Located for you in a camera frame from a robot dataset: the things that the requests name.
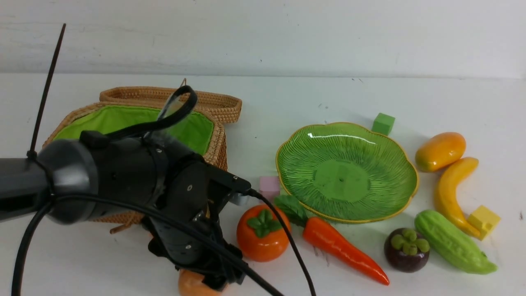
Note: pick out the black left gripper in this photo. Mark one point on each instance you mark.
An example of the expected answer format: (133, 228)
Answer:
(185, 200)

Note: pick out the orange toy persimmon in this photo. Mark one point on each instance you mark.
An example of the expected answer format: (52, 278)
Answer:
(260, 235)

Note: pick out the brown toy potato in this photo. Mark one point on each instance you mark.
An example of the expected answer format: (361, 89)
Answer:
(191, 284)

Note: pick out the orange toy carrot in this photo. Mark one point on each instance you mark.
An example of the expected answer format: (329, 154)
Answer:
(322, 235)

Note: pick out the purple toy mangosteen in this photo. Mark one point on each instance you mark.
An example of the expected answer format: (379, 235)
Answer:
(406, 250)

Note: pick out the orange yellow toy mango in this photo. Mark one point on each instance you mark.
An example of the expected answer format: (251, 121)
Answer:
(440, 151)

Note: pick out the yellow toy banana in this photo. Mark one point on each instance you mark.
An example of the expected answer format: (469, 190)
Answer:
(445, 194)

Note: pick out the green toy bitter gourd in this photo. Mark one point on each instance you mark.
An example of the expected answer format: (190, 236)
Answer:
(457, 248)

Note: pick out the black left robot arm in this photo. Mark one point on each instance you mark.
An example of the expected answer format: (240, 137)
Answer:
(26, 189)

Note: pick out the woven wicker basket green lining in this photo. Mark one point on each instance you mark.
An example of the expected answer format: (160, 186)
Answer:
(123, 119)

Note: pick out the pink foam cube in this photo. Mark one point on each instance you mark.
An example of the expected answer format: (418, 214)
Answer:
(269, 187)

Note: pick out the woven wicker basket lid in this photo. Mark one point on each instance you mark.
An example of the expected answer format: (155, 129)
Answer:
(226, 108)

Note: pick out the green leaf-shaped glass plate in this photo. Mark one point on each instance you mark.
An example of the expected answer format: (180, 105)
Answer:
(346, 173)

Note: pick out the green foam cube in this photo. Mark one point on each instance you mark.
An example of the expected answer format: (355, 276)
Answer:
(383, 124)

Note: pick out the yellow foam block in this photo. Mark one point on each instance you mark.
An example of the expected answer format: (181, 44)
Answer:
(484, 220)

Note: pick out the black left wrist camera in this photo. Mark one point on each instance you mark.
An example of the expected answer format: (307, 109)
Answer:
(224, 187)

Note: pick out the black cable tie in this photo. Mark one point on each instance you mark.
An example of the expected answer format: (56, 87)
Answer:
(31, 153)

